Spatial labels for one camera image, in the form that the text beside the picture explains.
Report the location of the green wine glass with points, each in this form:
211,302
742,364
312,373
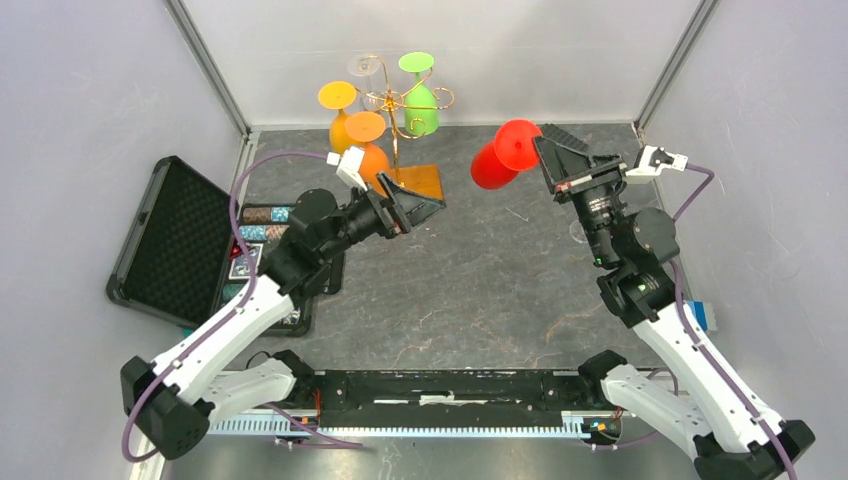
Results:
420,105

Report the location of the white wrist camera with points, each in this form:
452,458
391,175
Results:
347,166
651,162

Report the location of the black poker chip case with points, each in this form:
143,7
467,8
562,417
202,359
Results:
180,261

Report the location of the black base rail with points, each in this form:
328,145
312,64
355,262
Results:
436,404

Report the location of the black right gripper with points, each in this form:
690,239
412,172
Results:
569,172

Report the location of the yellow wine glass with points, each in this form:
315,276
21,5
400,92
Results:
338,96

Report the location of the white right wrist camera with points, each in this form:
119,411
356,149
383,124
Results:
651,162

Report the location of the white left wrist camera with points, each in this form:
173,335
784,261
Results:
347,166

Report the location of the dark grey building plate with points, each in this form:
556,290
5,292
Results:
562,137

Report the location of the clear wine glass back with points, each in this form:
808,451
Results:
369,69

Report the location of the green blue brick stack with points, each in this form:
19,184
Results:
704,314

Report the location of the orange wine glass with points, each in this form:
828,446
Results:
364,128

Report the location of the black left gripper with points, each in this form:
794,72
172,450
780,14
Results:
411,207

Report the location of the red wine glass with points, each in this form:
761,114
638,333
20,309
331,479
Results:
511,152

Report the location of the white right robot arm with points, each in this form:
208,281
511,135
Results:
722,425

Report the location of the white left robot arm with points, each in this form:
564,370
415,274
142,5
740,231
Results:
172,400

